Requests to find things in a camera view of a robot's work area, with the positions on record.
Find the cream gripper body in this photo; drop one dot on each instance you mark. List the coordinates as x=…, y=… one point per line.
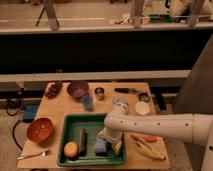
x=117, y=147

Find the blue sponge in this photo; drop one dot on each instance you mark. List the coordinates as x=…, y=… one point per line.
x=100, y=146

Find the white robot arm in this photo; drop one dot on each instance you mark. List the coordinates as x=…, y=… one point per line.
x=192, y=128

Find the orange carrot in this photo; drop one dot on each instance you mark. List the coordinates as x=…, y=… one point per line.
x=149, y=139

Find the dark brush block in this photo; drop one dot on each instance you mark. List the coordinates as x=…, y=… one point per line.
x=83, y=142

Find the grey blue cloth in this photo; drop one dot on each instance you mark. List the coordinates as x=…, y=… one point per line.
x=120, y=101

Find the red yellow apple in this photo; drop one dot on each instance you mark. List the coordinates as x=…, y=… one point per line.
x=71, y=149

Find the white cup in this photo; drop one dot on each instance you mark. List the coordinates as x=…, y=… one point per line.
x=142, y=108

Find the green plastic tray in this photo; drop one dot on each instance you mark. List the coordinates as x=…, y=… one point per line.
x=92, y=123

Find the blue plastic cup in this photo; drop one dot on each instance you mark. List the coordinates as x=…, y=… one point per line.
x=87, y=102

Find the small dark round lid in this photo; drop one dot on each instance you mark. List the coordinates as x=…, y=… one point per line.
x=144, y=97

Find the small metal cup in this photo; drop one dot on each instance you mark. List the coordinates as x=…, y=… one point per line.
x=99, y=92

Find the purple bowl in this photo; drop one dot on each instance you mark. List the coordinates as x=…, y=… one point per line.
x=78, y=88

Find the orange plastic bowl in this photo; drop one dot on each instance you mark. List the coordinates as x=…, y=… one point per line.
x=40, y=130

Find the bunch of dark grapes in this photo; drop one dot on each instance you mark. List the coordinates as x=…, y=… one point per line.
x=54, y=90

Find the blue power box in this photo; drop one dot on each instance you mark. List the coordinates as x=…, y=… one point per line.
x=30, y=113

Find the black handled knife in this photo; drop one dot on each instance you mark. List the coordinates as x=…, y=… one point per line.
x=127, y=90

